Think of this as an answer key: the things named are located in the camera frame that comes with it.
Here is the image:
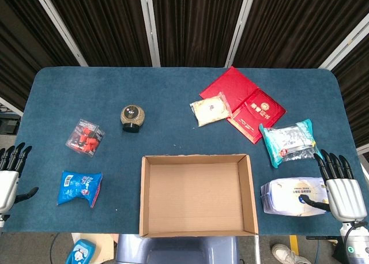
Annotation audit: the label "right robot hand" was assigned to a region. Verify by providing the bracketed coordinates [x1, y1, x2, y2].
[299, 149, 368, 222]

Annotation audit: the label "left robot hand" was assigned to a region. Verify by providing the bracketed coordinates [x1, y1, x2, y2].
[0, 142, 39, 218]

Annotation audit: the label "white tissue pack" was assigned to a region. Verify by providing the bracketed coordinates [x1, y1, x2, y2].
[260, 176, 330, 217]

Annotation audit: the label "blue snack bag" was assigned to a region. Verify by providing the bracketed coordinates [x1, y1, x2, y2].
[57, 170, 103, 209]

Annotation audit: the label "teal wet wipes pack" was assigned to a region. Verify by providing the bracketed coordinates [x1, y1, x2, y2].
[258, 119, 318, 169]

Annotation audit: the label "clear pack red items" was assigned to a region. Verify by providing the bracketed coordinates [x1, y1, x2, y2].
[65, 118, 106, 158]

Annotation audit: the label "cardboard box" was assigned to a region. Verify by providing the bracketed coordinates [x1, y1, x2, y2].
[139, 153, 259, 237]

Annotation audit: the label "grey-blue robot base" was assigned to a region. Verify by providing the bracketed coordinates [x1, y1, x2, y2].
[115, 234, 240, 264]

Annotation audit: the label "red gift box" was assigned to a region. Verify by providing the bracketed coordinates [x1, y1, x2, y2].
[227, 88, 287, 145]

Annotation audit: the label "white sneaker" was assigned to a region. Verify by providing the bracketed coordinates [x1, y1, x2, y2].
[272, 243, 312, 264]

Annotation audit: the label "blue handheld pendant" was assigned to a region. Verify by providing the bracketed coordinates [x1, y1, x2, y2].
[65, 239, 97, 264]

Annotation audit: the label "white table leg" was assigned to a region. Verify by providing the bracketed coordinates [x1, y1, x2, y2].
[253, 235, 262, 264]

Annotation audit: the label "round glass jar black lid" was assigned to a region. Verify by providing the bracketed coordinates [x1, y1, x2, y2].
[119, 104, 146, 133]

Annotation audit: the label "beige powder packet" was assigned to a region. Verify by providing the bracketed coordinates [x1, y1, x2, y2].
[189, 91, 233, 128]

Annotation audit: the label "plain red envelope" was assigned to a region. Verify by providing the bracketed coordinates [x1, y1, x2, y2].
[199, 66, 259, 111]

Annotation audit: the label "blue felt table cover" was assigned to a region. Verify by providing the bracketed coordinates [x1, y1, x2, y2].
[0, 66, 365, 236]

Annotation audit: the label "dark brown pleated curtain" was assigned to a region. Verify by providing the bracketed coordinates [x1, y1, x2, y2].
[0, 0, 369, 149]

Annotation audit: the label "white partition frame post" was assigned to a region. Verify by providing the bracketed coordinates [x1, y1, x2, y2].
[30, 0, 89, 67]
[224, 0, 258, 68]
[138, 0, 161, 68]
[318, 12, 369, 71]

